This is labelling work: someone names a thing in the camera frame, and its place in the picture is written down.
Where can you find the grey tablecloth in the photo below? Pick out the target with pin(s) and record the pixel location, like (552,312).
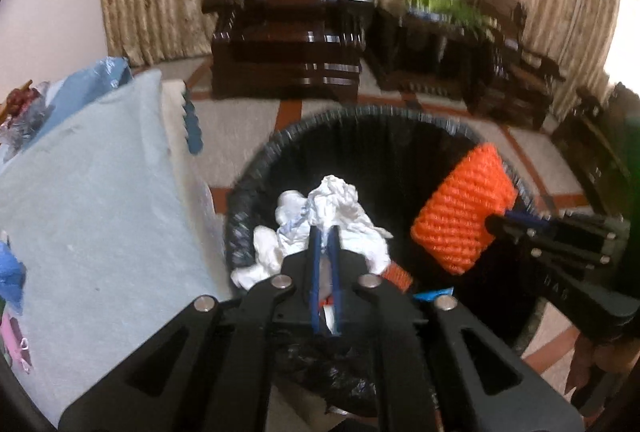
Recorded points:
(100,212)

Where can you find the orange foam net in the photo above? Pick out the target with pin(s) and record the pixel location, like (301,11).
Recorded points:
(397,275)
(460,212)

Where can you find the white tissue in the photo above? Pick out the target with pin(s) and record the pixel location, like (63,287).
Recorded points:
(340,207)

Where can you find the blue plastic bag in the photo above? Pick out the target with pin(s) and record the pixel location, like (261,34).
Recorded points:
(75,96)

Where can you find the dark wooden chair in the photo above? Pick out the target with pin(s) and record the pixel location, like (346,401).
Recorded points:
(595,151)

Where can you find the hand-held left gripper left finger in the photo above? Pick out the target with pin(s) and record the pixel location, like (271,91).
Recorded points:
(315,272)

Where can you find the wide dark wooden armchair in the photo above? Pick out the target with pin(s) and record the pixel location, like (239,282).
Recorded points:
(290,26)

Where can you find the blue card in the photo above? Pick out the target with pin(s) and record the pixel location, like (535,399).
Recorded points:
(432,296)

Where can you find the white scalloped table cover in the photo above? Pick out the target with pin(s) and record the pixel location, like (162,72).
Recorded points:
(175,111)

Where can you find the pink small item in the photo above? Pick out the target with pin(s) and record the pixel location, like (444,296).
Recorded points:
(17,347)

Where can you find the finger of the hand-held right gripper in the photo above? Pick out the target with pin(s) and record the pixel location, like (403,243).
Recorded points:
(550,244)
(590,227)

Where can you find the narrow dark wooden armchair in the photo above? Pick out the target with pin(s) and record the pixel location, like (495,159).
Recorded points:
(505,61)

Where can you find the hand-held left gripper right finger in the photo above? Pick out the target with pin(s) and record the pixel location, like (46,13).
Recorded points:
(336,277)

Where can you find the dark wooden side table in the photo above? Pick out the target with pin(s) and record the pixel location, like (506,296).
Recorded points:
(425,56)

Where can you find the black lined trash bin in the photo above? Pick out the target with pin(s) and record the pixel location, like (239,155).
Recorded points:
(400,151)

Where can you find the person's right hand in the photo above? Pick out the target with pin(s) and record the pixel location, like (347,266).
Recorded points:
(597,362)

